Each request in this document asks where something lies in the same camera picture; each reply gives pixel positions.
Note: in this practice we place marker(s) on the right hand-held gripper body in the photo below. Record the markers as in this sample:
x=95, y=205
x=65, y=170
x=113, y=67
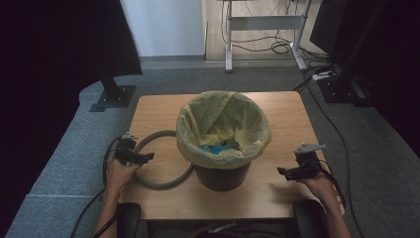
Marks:
x=307, y=162

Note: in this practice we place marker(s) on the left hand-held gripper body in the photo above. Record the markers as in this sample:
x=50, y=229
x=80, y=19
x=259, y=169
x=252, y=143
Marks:
x=125, y=148

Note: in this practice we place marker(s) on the black plastic trash bin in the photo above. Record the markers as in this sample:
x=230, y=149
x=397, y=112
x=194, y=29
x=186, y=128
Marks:
x=222, y=178

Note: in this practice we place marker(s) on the yellow garbage bag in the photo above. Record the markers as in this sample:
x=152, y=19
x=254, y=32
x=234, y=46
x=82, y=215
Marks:
x=224, y=112

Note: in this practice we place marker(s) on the person's right hand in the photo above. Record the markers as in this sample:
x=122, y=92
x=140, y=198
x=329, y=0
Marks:
x=318, y=186

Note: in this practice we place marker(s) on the person's left hand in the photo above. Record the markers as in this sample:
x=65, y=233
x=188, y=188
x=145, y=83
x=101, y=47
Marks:
x=118, y=177

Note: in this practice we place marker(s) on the blue crumpled item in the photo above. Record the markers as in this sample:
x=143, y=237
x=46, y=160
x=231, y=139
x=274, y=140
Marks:
x=216, y=149

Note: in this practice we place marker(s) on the black stand base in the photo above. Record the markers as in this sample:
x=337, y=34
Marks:
x=343, y=91

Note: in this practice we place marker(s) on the white power strip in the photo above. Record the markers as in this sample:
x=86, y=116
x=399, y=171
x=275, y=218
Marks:
x=322, y=76

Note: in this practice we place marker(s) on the person's dark clothing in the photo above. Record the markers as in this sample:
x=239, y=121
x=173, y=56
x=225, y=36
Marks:
x=218, y=231

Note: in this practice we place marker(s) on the black monitor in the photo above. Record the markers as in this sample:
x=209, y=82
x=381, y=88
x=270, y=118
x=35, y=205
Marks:
x=327, y=26

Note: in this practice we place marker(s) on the black stand with base plate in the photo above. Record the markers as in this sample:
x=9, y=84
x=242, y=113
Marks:
x=114, y=95

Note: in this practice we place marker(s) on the white metal desk frame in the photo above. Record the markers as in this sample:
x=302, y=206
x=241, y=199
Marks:
x=264, y=23

